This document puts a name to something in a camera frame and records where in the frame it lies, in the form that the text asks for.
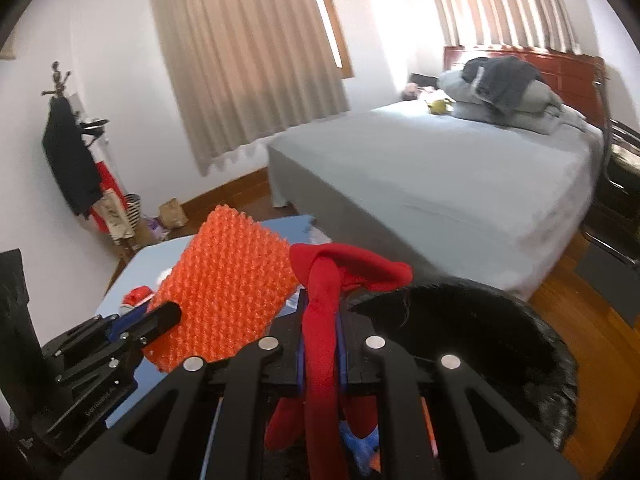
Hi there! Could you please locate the red cloth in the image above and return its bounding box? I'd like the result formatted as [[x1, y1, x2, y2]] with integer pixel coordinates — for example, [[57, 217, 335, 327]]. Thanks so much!
[[265, 243, 413, 479]]

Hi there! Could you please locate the orange bubble wrap square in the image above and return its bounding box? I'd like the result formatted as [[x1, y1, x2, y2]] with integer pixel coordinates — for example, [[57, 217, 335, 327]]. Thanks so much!
[[144, 205, 298, 373]]

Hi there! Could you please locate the blue glove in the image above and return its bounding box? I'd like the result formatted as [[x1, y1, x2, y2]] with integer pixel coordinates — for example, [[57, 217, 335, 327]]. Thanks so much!
[[338, 420, 380, 477]]

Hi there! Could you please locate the red plastic bag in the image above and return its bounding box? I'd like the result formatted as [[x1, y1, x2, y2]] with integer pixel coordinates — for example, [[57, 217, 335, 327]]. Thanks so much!
[[120, 285, 155, 311]]

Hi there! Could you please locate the black-lined trash bin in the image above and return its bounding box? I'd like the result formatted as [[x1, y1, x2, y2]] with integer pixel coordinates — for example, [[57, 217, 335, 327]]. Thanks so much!
[[348, 278, 578, 451]]

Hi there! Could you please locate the blue tree-print tablecloth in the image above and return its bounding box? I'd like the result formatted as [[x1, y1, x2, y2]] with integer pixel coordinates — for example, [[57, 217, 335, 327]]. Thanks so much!
[[96, 214, 331, 428]]

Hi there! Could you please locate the brown paper bag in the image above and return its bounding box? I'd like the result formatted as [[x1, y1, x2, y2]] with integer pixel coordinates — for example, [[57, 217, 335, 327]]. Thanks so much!
[[158, 198, 189, 230]]

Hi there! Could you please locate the canvas tote bag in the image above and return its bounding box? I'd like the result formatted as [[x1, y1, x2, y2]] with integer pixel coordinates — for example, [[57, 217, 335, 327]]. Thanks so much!
[[92, 188, 134, 242]]

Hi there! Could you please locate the striped basket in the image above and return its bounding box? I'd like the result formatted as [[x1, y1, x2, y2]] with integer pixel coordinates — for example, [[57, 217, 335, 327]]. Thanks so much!
[[125, 193, 141, 230]]

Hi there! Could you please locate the red hanging garment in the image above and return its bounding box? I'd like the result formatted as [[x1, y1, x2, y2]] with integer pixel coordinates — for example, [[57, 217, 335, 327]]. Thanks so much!
[[90, 162, 132, 240]]

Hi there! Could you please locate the black hanging jacket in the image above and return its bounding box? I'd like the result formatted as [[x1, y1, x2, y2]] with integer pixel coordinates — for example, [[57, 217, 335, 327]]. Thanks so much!
[[42, 101, 102, 217]]

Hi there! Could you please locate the black office chair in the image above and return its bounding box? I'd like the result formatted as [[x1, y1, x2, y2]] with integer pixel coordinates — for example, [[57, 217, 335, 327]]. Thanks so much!
[[580, 75, 639, 272]]

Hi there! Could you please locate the wooden coat rack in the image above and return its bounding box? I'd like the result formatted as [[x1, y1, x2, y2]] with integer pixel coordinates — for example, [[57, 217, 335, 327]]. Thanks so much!
[[40, 60, 111, 162]]

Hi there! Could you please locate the grey bed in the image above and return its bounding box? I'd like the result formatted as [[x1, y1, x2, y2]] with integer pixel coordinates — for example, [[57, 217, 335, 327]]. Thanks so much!
[[268, 101, 603, 299]]

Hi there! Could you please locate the left beige curtain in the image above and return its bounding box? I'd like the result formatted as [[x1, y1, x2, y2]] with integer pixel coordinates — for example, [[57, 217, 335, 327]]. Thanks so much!
[[149, 0, 349, 174]]

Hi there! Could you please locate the beige curtain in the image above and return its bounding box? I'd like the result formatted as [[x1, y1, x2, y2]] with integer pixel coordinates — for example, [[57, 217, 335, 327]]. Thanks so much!
[[434, 0, 582, 54], [149, 0, 349, 174]]

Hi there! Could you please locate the pink plush toy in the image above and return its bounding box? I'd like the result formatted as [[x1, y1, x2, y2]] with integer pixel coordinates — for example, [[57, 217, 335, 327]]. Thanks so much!
[[400, 82, 422, 101]]

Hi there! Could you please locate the green plush toy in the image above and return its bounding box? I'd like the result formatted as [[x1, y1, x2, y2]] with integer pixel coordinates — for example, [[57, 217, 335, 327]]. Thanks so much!
[[427, 99, 454, 115]]

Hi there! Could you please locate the grey pillow stack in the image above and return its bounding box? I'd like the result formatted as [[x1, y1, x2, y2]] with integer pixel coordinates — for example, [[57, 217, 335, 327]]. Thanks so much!
[[438, 70, 587, 136]]

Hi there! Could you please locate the dark grey folded blanket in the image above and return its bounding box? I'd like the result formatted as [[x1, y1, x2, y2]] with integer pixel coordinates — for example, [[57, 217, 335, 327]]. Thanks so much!
[[461, 55, 544, 116]]

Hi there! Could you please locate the red wooden headboard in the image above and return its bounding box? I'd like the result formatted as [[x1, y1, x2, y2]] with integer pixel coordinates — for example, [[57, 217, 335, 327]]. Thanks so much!
[[444, 44, 608, 129]]

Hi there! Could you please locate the right beige curtain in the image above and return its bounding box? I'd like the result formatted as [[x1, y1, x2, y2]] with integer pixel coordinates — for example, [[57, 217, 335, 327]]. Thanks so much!
[[434, 0, 582, 54]]

